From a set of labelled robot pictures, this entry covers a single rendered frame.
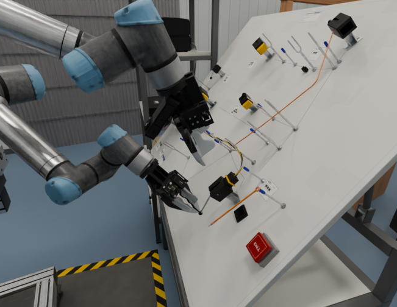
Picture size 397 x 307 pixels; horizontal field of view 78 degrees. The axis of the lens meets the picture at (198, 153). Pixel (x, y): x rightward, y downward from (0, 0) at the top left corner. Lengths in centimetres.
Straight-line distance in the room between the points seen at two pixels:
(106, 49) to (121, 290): 169
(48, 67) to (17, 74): 313
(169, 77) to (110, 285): 170
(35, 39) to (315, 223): 69
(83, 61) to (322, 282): 94
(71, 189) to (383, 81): 79
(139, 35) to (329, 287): 92
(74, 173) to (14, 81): 36
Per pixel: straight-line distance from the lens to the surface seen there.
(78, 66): 48
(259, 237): 62
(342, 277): 106
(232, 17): 488
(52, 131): 427
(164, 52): 49
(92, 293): 200
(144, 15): 48
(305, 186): 65
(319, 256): 110
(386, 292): 102
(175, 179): 69
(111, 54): 48
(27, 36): 62
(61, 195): 68
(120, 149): 69
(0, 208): 138
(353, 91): 75
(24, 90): 94
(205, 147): 57
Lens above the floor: 155
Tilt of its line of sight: 26 degrees down
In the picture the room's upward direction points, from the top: straight up
